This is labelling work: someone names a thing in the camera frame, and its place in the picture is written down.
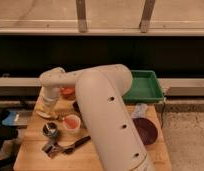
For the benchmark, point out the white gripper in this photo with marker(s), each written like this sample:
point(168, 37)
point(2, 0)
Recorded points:
point(50, 96)

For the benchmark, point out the yellow banana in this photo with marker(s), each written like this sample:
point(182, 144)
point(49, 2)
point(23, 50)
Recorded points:
point(46, 114)

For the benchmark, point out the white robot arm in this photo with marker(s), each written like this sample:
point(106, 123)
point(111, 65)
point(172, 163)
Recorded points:
point(99, 93)

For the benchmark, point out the small metal cup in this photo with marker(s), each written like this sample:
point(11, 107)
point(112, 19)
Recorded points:
point(50, 130)

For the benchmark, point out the red bowl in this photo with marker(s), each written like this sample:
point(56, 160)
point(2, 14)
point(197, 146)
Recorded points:
point(68, 93)

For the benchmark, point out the pink cup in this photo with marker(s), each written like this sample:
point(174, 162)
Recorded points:
point(72, 123)

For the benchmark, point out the blue object beside table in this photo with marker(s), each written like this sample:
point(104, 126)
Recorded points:
point(18, 118)

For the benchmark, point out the black chair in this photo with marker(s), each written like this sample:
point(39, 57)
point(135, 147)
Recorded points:
point(6, 133)

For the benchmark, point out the green plastic tray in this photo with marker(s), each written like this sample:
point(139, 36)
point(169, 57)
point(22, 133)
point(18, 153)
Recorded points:
point(145, 88)

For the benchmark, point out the purple bowl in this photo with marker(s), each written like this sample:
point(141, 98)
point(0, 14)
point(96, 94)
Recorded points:
point(147, 130)

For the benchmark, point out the black handled utensil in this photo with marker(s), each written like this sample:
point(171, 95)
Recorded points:
point(69, 149)

